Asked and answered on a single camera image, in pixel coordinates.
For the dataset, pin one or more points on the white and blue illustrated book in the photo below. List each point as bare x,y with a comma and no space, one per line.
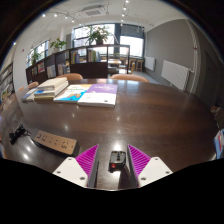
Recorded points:
71,93

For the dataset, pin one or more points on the medium potted green plant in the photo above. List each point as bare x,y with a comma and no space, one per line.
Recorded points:
58,44

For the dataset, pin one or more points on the small white wall radiator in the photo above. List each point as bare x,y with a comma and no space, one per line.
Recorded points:
150,63

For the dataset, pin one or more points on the tall wall bookshelf unit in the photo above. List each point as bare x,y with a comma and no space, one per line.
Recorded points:
6,81

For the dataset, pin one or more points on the thin blue book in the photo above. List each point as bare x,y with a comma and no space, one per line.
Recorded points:
28,95

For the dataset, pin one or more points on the blue and red box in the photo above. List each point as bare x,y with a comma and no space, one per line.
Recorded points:
220,143

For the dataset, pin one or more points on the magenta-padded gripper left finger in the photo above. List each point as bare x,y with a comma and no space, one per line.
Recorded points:
72,169

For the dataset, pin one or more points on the ceiling lights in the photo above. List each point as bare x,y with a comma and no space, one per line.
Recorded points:
124,8

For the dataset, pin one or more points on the dark low shelf unit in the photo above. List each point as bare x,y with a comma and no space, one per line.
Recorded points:
90,70

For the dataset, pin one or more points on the stack of cream books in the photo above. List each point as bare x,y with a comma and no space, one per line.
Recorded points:
50,88

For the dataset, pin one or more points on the small black charger block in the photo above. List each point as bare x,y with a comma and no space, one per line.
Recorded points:
117,160

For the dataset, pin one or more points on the black and tan power strip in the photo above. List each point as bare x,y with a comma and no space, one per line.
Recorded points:
55,142

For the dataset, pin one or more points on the large white wall radiator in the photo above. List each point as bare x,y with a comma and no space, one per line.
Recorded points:
175,74

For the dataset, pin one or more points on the purple and white book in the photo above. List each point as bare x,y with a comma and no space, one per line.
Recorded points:
100,95

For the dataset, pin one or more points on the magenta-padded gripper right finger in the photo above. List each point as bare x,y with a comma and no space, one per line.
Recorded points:
151,169

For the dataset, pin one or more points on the brown bag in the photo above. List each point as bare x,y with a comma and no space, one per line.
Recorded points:
218,116

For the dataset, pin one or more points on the large potted green plant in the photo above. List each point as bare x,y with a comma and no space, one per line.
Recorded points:
98,34

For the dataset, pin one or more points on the small potted green plant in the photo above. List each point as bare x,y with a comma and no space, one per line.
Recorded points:
36,56

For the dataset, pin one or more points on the ceiling air conditioner unit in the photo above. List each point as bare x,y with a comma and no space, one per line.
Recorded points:
94,10

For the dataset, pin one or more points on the brown leather chair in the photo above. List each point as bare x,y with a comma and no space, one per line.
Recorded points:
130,77
70,76
33,84

